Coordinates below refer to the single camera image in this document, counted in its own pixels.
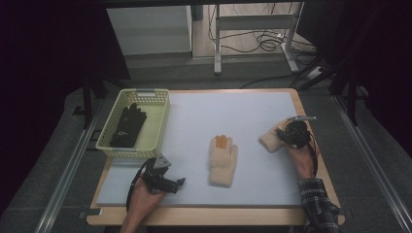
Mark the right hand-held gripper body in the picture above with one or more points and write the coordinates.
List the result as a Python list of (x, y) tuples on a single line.
[(298, 134)]

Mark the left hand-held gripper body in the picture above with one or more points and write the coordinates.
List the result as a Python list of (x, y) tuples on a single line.
[(155, 178)]

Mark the beige glove with round patch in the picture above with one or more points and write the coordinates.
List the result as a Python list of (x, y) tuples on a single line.
[(270, 139)]

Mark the yellow-green plastic basket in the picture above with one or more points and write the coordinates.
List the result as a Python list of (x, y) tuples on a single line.
[(155, 129)]

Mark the beige glove with orange fingertips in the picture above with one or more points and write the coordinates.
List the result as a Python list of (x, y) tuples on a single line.
[(223, 161)]

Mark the black glove with light mark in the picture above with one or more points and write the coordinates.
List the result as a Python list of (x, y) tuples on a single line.
[(128, 126)]

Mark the person's left hand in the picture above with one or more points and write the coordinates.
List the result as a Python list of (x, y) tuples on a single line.
[(142, 200)]

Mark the white foam mat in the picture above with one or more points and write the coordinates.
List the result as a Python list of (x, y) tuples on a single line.
[(252, 106)]

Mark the white power strip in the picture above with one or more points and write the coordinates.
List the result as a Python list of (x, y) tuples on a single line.
[(315, 73)]

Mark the black stand legs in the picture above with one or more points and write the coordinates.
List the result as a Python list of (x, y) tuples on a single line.
[(86, 100), (351, 97)]

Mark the white cabinet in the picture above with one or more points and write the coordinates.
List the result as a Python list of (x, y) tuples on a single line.
[(149, 29)]

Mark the aluminium rail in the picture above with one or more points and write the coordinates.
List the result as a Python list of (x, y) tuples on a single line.
[(372, 161), (64, 174)]

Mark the white metal desk frame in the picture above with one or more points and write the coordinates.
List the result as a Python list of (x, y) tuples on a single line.
[(256, 22)]

